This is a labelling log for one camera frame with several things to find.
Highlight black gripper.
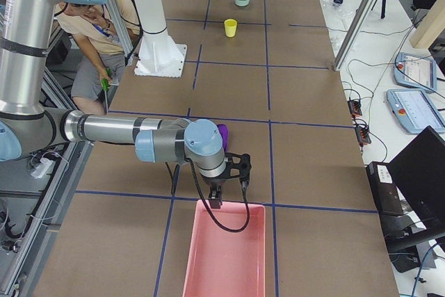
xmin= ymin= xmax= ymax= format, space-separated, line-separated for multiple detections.
xmin=202 ymin=176 xmax=225 ymax=209

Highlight purple cloth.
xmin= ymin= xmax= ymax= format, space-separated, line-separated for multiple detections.
xmin=217 ymin=124 xmax=229 ymax=152

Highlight yellow plastic cup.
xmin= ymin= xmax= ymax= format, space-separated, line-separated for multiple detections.
xmin=224 ymin=19 xmax=238 ymax=38

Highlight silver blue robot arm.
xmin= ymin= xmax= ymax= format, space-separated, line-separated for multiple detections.
xmin=1 ymin=0 xmax=230 ymax=209

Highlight black computer box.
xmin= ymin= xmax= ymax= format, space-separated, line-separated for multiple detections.
xmin=366 ymin=161 xmax=403 ymax=216

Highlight pink plastic bin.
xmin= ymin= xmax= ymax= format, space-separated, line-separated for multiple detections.
xmin=183 ymin=200 xmax=266 ymax=296

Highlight orange black connector lower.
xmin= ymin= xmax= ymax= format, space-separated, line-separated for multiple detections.
xmin=355 ymin=124 xmax=371 ymax=146

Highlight orange black connector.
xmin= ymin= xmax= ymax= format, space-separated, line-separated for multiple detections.
xmin=348 ymin=99 xmax=362 ymax=118
xmin=355 ymin=124 xmax=371 ymax=146

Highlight orange black connector upper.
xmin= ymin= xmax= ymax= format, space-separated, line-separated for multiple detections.
xmin=348 ymin=99 xmax=362 ymax=118

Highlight white power strip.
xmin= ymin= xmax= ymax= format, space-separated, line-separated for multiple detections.
xmin=30 ymin=157 xmax=53 ymax=179

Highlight black monitor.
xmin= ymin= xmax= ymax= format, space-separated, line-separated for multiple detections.
xmin=387 ymin=126 xmax=444 ymax=224

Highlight seated person beige shirt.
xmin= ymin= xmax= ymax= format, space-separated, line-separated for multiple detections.
xmin=55 ymin=1 xmax=126 ymax=115

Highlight lower teach pendant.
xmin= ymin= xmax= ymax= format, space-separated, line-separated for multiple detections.
xmin=386 ymin=88 xmax=444 ymax=134

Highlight teach pendant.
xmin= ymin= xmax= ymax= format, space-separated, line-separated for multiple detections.
xmin=386 ymin=88 xmax=444 ymax=134
xmin=394 ymin=52 xmax=437 ymax=93

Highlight upper teach pendant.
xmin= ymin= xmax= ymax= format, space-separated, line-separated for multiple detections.
xmin=394 ymin=52 xmax=437 ymax=93

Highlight wooden beam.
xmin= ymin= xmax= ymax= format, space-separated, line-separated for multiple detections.
xmin=410 ymin=0 xmax=444 ymax=49

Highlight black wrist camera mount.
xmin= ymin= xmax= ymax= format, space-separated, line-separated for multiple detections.
xmin=223 ymin=152 xmax=252 ymax=191

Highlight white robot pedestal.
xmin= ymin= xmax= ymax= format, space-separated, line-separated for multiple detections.
xmin=134 ymin=0 xmax=187 ymax=78

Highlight green handled tool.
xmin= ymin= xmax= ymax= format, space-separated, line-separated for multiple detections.
xmin=101 ymin=77 xmax=111 ymax=113

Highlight aluminium frame post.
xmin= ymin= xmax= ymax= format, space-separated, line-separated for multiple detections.
xmin=333 ymin=0 xmax=376 ymax=71

